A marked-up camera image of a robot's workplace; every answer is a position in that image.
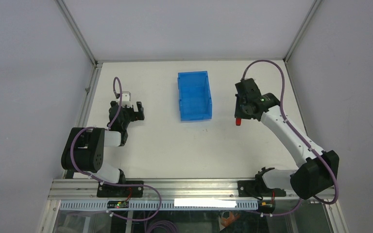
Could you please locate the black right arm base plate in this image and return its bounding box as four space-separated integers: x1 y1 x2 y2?
237 180 287 198

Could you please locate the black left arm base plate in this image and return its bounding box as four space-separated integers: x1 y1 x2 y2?
96 180 144 198

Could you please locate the white slotted cable duct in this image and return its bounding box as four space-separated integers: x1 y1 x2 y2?
60 198 258 212

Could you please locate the orange object under table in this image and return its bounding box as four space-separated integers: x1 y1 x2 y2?
220 211 240 227

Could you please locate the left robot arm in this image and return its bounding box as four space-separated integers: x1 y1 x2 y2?
61 101 145 197

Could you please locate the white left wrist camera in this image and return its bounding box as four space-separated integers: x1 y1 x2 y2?
116 91 133 108

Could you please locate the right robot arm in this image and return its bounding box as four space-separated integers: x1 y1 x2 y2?
235 79 339 200

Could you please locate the aluminium mounting rail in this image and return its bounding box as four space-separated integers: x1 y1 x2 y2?
47 179 338 201

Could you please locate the blue plastic bin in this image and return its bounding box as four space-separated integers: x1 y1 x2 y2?
177 71 212 121

